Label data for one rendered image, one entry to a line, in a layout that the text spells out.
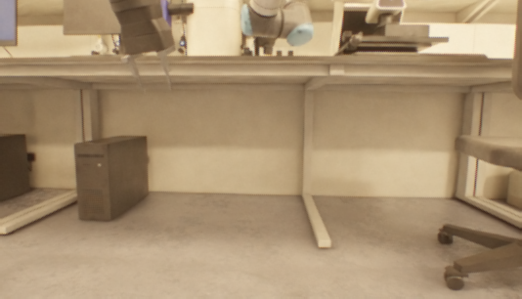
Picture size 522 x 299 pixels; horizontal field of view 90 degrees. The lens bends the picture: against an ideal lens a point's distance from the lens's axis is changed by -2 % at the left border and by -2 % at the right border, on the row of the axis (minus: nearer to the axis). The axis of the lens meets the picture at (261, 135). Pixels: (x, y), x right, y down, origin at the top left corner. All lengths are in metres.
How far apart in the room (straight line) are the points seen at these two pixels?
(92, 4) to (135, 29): 1.13
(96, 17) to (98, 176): 0.77
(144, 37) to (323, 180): 1.56
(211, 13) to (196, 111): 0.91
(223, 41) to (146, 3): 0.59
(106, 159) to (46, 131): 0.94
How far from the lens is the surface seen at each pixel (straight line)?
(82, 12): 1.63
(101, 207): 1.59
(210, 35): 1.04
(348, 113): 1.84
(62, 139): 2.31
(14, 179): 2.31
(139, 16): 0.48
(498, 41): 2.31
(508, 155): 1.00
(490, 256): 1.20
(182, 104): 1.87
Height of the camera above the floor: 0.57
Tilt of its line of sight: 6 degrees down
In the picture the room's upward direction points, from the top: 1 degrees clockwise
